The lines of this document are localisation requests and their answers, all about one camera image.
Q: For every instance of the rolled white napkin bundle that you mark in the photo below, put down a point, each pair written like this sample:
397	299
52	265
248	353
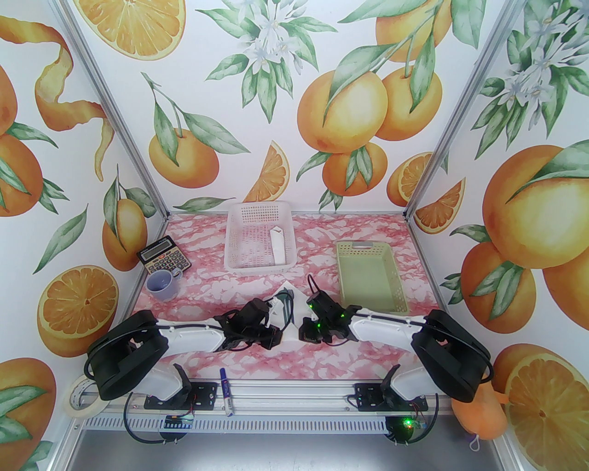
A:
277	246

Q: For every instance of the purple ceramic mug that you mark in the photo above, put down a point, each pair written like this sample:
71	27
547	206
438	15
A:
161	285

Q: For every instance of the small circuit board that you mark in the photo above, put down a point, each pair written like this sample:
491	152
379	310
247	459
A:
179	421

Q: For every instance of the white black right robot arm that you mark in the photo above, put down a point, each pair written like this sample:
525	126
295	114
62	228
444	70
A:
386	324

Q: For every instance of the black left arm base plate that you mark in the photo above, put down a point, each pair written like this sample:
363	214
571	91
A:
202	395

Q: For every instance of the orange plush toy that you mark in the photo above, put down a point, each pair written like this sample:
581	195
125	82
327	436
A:
478	414

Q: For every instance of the black gold desk calculator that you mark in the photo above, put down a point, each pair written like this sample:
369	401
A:
161	260

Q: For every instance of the white masking tape roll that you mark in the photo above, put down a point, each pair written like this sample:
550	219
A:
83	412

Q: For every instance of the pale green plastic basket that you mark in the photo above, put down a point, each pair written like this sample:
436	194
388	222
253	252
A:
368	276

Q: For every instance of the aluminium frame post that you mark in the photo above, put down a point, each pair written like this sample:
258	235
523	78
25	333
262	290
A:
138	161
463	108

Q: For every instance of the white perforated plastic basket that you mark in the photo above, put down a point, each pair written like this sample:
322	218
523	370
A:
248	239

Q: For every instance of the white paper napkin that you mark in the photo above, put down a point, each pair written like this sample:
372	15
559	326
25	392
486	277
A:
289	285

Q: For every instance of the black electronics module with LED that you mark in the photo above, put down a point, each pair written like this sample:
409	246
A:
405	425

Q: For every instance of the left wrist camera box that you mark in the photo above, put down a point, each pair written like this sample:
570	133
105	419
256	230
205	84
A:
274	304

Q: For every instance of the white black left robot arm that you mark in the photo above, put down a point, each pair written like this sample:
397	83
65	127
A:
184	338

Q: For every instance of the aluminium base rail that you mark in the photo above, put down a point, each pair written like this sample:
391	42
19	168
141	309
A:
299	395

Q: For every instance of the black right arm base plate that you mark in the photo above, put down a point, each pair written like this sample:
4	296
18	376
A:
368	396

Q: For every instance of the blue white marker pen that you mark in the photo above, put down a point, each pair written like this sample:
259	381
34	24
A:
225	391

